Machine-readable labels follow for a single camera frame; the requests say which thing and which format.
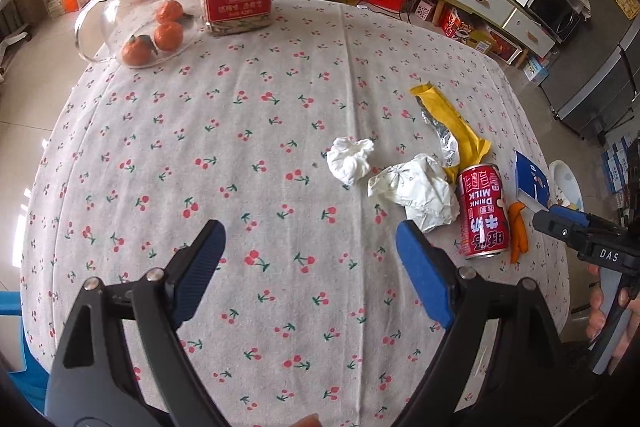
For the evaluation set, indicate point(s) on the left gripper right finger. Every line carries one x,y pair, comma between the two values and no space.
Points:
430,271

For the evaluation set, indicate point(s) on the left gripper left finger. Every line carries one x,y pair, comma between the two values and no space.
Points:
189,272

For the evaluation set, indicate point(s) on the white paper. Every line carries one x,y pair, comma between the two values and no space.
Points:
421,186

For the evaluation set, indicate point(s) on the red cartoon drink can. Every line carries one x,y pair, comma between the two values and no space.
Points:
484,225

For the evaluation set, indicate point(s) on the orange peel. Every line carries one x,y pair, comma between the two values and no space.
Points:
518,234

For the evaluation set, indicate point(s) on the blue almond snack box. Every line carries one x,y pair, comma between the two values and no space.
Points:
531,185

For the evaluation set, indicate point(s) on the yellow foil snack wrapper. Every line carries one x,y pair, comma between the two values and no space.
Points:
461,147

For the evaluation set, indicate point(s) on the white tissue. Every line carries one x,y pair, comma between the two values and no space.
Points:
348,161

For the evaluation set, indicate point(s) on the white polka dot trash bin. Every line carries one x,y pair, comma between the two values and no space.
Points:
566,189

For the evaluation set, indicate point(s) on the person's right hand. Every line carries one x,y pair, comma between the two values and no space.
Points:
596,321

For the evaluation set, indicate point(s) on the stacked blue white cartons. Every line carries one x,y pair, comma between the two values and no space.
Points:
615,164

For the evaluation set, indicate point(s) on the grey refrigerator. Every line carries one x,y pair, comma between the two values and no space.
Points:
593,85

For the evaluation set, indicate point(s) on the cherry print tablecloth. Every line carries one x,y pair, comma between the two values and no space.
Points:
311,310

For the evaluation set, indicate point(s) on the blue white small box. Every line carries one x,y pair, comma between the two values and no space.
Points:
534,71

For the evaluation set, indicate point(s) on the orange tangerine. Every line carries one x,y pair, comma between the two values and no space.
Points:
168,36
137,51
169,11

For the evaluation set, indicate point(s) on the red gift box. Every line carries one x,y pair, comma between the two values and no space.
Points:
507,50

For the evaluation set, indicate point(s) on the yellow cardboard snack box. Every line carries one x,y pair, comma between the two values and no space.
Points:
459,26

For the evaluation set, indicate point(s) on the yellow note on fridge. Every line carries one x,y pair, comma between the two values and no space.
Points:
630,8

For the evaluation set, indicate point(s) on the black microwave oven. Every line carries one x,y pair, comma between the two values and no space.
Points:
558,16

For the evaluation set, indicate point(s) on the glass teapot wooden lid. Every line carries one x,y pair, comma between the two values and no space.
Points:
120,19

